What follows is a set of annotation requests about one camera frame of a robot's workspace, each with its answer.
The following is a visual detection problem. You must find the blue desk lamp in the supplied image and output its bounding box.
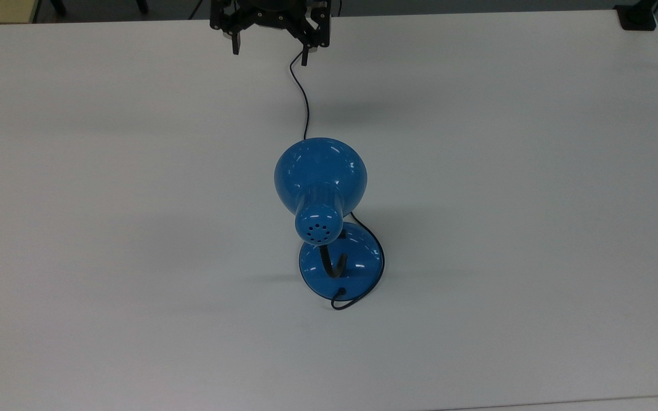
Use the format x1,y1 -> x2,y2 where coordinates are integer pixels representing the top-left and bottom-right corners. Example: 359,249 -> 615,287
274,138 -> 385,299

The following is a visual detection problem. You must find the black lamp power cable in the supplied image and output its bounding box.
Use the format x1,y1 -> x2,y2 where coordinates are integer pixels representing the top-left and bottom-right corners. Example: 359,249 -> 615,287
290,49 -> 386,311

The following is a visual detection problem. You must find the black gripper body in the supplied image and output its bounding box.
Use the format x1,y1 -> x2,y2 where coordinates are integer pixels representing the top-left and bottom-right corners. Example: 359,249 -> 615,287
210,0 -> 332,49

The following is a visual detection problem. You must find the black clamp block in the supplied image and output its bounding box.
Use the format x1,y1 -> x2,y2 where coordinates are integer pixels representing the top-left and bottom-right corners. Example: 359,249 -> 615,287
614,3 -> 657,31

